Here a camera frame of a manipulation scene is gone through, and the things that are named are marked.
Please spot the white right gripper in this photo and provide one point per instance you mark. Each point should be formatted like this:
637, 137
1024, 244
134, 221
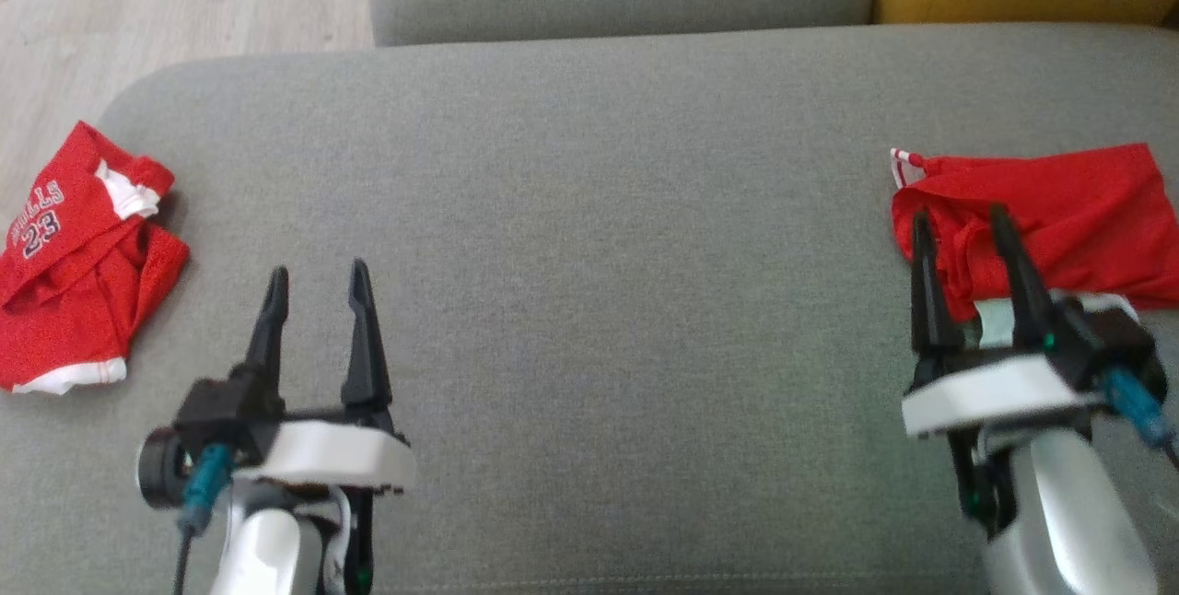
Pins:
995, 392

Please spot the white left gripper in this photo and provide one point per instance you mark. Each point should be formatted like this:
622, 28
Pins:
332, 457

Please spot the red Bulls jersey shirt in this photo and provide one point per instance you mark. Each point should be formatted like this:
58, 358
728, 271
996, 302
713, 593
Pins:
1068, 208

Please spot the red shorts white stripe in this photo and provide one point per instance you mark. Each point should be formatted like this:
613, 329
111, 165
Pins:
74, 300

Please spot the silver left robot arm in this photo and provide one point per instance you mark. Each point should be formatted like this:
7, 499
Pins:
267, 549

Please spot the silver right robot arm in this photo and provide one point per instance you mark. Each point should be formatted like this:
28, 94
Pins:
1068, 512

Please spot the large grey sofa seat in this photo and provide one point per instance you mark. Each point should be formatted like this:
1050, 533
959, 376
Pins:
599, 208

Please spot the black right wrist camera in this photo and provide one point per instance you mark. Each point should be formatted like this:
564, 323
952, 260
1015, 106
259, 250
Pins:
1110, 337

